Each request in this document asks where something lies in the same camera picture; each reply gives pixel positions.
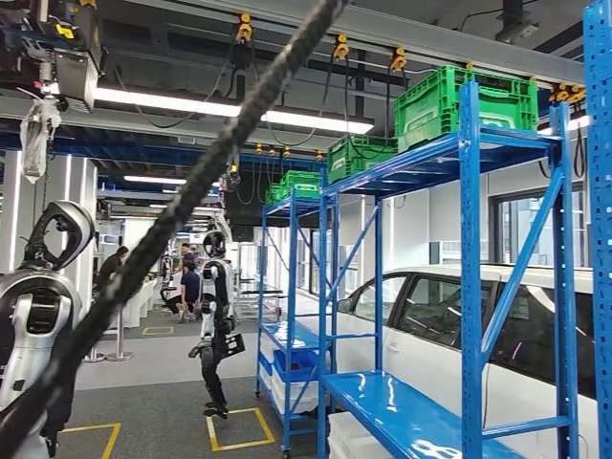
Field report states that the black hoist rope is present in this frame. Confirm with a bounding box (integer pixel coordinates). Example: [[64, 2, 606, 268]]
[[0, 0, 350, 459]]

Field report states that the black ribbed part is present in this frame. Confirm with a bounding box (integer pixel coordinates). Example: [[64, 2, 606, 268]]
[[221, 332, 246, 361]]

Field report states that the ceiling hoist unit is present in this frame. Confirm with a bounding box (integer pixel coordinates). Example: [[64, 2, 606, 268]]
[[0, 0, 104, 114]]

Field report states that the blue white storage bin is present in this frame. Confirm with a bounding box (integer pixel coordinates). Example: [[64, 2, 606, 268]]
[[272, 350, 321, 416]]

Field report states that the grey ceiling rail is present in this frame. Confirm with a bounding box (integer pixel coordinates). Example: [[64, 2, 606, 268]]
[[128, 0, 587, 85]]

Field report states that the plastic wrapped hoist pendant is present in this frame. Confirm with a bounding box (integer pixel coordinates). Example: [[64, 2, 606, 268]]
[[20, 95, 62, 185]]

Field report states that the white car body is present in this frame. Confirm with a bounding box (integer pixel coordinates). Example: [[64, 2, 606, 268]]
[[294, 264, 612, 459]]

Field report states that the long ceiling light bar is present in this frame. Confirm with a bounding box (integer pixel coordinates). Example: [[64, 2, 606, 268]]
[[123, 175, 188, 186], [93, 86, 375, 136]]

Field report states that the white table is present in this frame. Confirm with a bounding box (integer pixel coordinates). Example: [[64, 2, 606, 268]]
[[121, 278, 158, 329]]

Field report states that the black hanging cable loop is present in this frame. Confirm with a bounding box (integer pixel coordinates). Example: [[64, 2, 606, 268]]
[[572, 123, 587, 181]]

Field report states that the white black humanoid robot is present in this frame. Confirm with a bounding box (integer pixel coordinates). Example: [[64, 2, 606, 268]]
[[159, 252, 176, 305], [0, 200, 95, 459], [188, 230, 245, 421]]

